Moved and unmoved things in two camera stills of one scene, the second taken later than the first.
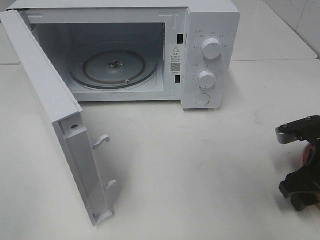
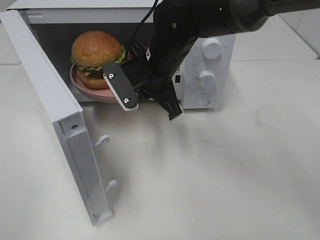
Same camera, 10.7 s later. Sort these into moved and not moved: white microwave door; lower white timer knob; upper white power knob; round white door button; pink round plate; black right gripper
Moved: pink round plate; black right gripper
Not moved: lower white timer knob; round white door button; upper white power knob; white microwave door
